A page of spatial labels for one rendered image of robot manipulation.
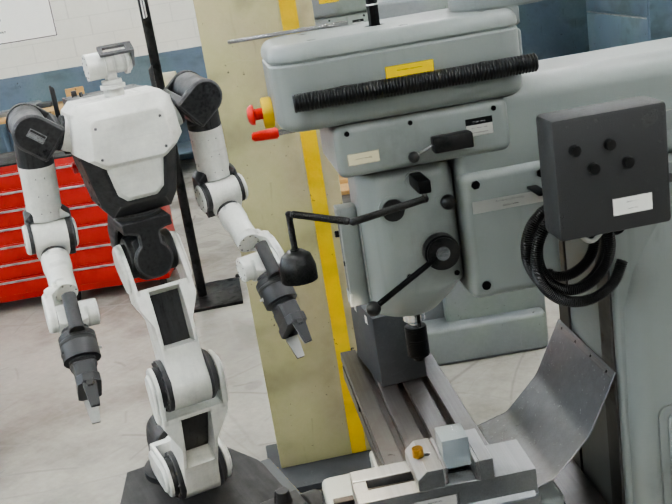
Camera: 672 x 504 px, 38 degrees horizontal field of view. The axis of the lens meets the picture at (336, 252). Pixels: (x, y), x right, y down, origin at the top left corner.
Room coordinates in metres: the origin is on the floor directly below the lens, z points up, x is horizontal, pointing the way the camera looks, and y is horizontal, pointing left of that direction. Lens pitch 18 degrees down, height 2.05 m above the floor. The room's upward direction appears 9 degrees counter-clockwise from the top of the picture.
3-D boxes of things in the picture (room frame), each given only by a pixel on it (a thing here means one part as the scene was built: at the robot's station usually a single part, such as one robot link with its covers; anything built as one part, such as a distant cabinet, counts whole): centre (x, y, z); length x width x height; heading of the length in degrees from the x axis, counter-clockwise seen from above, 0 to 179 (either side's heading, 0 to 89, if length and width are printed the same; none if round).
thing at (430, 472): (1.66, -0.11, 1.08); 0.12 x 0.06 x 0.04; 5
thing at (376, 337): (2.32, -0.10, 1.09); 0.22 x 0.12 x 0.20; 12
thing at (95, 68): (2.48, 0.50, 1.84); 0.10 x 0.07 x 0.09; 113
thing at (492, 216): (1.91, -0.33, 1.47); 0.24 x 0.19 x 0.26; 6
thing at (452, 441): (1.66, -0.16, 1.10); 0.06 x 0.05 x 0.06; 5
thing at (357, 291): (1.88, -0.03, 1.45); 0.04 x 0.04 x 0.21; 6
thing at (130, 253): (2.51, 0.50, 1.34); 0.14 x 0.13 x 0.12; 113
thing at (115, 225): (2.57, 0.52, 1.37); 0.28 x 0.13 x 0.18; 23
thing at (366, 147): (1.90, -0.18, 1.68); 0.34 x 0.24 x 0.10; 96
